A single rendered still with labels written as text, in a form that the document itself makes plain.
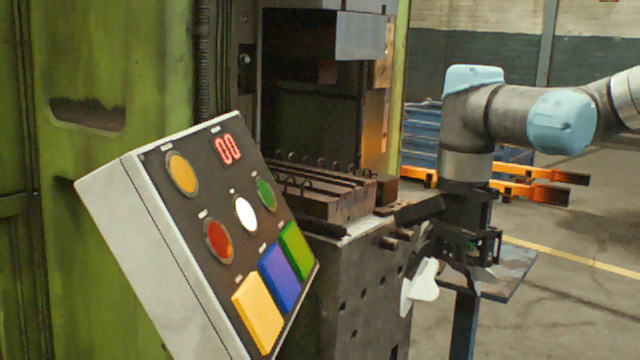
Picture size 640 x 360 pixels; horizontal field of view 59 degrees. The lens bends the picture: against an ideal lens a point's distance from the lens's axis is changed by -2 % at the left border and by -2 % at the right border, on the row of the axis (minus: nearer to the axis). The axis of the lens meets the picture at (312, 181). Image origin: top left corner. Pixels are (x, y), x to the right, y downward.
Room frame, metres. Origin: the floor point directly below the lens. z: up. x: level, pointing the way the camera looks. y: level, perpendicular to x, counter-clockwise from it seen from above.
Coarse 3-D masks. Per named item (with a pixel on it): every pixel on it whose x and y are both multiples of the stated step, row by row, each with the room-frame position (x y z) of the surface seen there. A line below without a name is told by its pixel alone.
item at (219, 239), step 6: (210, 228) 0.60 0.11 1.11; (216, 228) 0.62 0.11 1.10; (210, 234) 0.60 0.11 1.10; (216, 234) 0.61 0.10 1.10; (222, 234) 0.62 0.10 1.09; (210, 240) 0.59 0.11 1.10; (216, 240) 0.60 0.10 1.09; (222, 240) 0.61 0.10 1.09; (228, 240) 0.63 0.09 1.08; (216, 246) 0.59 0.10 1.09; (222, 246) 0.61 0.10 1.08; (228, 246) 0.62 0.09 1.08; (216, 252) 0.59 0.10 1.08; (222, 252) 0.60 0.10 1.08; (228, 252) 0.61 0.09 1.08
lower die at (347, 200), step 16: (272, 160) 1.47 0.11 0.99; (304, 176) 1.30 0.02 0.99; (320, 176) 1.28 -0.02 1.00; (352, 176) 1.33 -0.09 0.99; (288, 192) 1.21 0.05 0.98; (304, 192) 1.22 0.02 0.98; (320, 192) 1.21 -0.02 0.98; (336, 192) 1.19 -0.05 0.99; (352, 192) 1.22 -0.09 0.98; (368, 192) 1.28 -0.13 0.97; (304, 208) 1.18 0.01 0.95; (320, 208) 1.16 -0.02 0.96; (336, 208) 1.17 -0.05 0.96; (352, 208) 1.23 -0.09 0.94; (368, 208) 1.29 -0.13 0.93
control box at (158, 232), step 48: (192, 144) 0.68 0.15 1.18; (240, 144) 0.82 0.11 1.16; (96, 192) 0.56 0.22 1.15; (144, 192) 0.55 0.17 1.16; (192, 192) 0.61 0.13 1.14; (240, 192) 0.73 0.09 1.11; (144, 240) 0.55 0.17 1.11; (192, 240) 0.56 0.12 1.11; (240, 240) 0.66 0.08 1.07; (144, 288) 0.55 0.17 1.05; (192, 288) 0.54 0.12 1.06; (192, 336) 0.54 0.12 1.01; (240, 336) 0.54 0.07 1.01
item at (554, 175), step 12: (492, 168) 1.67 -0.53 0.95; (504, 168) 1.65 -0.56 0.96; (516, 168) 1.63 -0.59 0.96; (528, 168) 1.62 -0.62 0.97; (540, 168) 1.62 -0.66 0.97; (552, 168) 1.60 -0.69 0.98; (552, 180) 1.57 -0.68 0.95; (564, 180) 1.57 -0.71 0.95; (576, 180) 1.55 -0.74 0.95; (588, 180) 1.54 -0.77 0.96
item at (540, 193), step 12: (408, 168) 1.55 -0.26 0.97; (420, 168) 1.55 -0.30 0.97; (492, 180) 1.45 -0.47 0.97; (516, 192) 1.40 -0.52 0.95; (528, 192) 1.38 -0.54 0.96; (540, 192) 1.38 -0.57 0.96; (552, 192) 1.36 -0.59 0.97; (564, 192) 1.35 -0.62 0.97; (552, 204) 1.35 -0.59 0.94; (564, 204) 1.34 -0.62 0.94
